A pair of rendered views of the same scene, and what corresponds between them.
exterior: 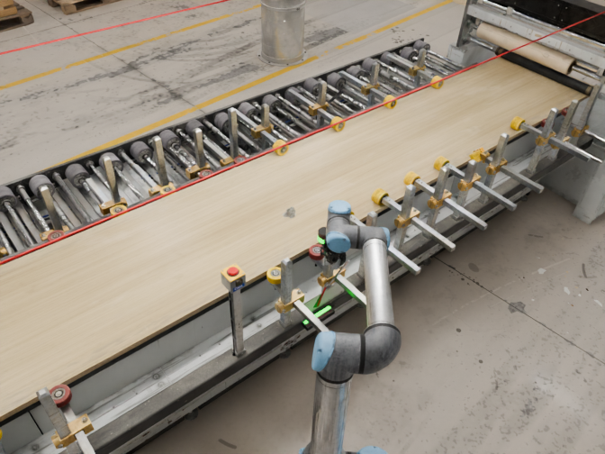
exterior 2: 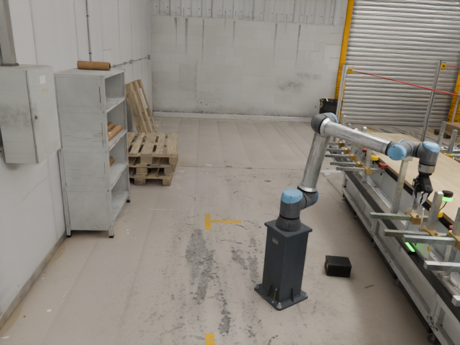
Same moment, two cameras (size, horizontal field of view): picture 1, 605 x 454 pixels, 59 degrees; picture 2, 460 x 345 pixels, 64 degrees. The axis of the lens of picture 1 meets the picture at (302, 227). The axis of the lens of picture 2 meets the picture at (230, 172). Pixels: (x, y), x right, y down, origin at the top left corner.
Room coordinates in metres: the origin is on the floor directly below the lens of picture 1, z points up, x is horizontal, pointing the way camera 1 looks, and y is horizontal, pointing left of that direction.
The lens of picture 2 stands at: (2.17, -2.43, 1.85)
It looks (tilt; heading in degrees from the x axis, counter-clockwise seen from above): 19 degrees down; 133
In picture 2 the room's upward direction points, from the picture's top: 3 degrees clockwise
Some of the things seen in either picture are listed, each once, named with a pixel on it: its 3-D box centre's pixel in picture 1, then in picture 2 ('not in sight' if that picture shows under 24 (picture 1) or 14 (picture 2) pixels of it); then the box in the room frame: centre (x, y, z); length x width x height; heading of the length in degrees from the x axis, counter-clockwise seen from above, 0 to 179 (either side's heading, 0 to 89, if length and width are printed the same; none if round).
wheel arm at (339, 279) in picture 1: (343, 282); (421, 235); (1.69, -0.20, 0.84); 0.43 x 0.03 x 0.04; 41
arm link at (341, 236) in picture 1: (341, 235); (408, 148); (1.50, -0.15, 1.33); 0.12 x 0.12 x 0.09; 88
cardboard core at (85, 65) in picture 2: not in sight; (94, 66); (-1.38, -0.61, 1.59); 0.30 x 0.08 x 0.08; 47
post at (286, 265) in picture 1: (285, 297); (413, 209); (1.55, 0.06, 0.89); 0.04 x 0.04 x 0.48; 41
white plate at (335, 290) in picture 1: (324, 297); (419, 244); (1.67, -0.12, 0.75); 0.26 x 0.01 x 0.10; 131
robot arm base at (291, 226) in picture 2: not in sight; (289, 220); (0.83, -0.29, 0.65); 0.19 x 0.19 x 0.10
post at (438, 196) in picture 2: (328, 274); (430, 228); (1.71, -0.13, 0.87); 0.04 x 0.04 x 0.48; 41
